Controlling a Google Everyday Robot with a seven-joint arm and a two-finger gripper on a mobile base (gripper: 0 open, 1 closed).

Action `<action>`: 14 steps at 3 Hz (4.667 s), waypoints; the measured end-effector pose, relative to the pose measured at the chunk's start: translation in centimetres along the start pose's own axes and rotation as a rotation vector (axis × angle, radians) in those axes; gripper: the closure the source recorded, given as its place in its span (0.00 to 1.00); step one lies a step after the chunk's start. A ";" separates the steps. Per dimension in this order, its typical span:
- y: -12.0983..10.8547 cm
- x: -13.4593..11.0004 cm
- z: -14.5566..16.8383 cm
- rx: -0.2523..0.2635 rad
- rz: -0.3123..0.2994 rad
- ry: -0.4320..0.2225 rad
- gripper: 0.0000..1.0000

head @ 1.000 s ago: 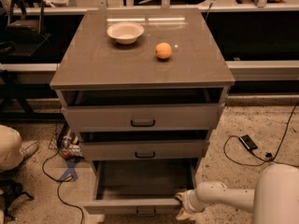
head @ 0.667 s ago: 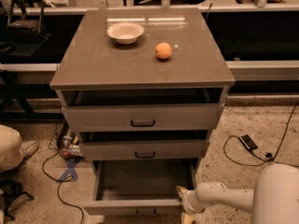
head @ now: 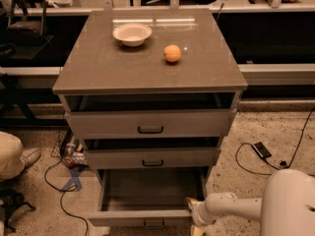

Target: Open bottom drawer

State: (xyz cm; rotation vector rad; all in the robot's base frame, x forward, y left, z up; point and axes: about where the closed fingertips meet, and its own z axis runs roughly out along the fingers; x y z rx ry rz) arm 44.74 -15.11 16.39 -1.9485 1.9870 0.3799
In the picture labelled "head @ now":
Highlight grey drawer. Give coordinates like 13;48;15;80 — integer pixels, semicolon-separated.
89;167;208;229
85;147;221;169
66;110;236;139

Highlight black cable right floor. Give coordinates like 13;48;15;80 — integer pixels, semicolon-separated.
234;107;315;177

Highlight white bowl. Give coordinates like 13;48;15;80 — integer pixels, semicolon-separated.
113;23;152;47

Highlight black device on floor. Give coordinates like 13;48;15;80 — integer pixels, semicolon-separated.
252;142;272;159

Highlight person leg beige trousers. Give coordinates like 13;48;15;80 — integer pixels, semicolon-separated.
0;132;25;182

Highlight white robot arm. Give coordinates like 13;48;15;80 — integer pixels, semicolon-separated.
187;169;315;236

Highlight clutter beside cabinet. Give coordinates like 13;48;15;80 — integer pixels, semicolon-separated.
51;128;88;168

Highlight black stand base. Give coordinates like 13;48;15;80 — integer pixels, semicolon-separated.
0;189;36;232

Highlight grey shoe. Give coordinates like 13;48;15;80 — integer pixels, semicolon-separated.
21;148;41;167

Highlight black cable floor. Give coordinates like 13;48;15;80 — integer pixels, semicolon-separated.
43;159;90;236
234;107;315;177

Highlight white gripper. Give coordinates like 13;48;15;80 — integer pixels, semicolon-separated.
186;197;217;236

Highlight grey drawer cabinet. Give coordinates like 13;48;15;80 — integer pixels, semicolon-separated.
52;7;248;195

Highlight black chair background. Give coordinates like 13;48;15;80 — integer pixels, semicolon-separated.
0;0;51;60

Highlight orange fruit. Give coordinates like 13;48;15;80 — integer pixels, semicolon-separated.
163;45;181;63

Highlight blue tape cross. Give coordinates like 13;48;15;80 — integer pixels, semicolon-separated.
62;165;86;192

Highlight black cable left floor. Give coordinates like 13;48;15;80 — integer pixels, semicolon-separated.
43;159;90;236

